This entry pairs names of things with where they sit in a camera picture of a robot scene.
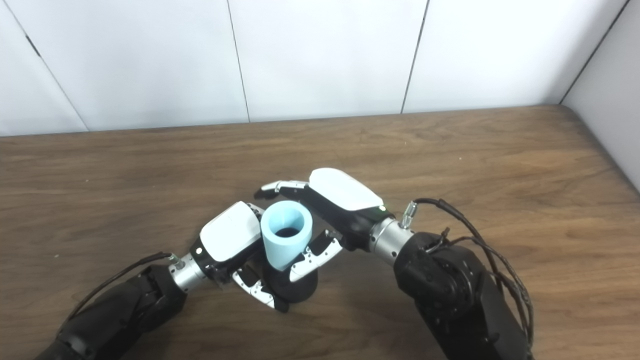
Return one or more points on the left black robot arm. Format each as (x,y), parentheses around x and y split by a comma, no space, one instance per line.
(120,310)

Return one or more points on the black wall panel hinge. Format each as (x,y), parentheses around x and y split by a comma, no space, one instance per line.
(32,45)

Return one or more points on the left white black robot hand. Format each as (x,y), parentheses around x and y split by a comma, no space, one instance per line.
(227,235)

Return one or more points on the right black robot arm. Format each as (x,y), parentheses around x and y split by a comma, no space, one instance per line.
(450,290)

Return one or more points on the light blue cylinder cup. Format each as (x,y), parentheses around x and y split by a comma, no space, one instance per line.
(280,250)

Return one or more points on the black funnel-shaped nozzle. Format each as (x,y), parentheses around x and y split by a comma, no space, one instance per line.
(297,290)

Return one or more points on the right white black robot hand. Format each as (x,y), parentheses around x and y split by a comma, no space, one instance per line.
(345,195)

